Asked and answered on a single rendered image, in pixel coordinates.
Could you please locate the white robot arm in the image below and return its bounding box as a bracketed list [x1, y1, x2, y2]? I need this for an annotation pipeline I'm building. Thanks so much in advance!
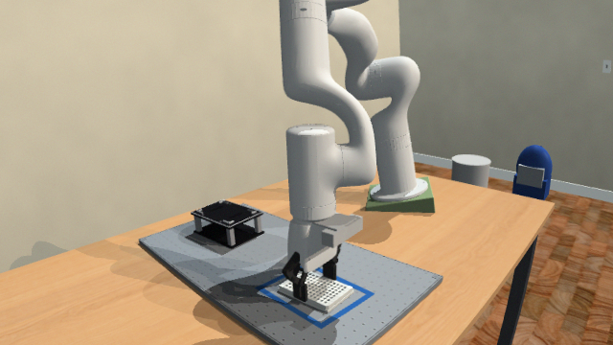
[279, 0, 428, 248]

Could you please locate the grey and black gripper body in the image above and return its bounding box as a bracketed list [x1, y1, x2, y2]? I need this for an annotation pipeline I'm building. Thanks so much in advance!
[287, 217, 337, 273]

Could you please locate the blue tape outline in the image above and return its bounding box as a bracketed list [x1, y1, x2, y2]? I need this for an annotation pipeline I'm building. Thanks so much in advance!
[255, 275, 375, 329]

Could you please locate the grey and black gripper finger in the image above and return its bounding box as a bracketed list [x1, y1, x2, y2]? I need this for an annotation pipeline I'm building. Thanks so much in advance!
[282, 252, 308, 302]
[323, 243, 342, 281]

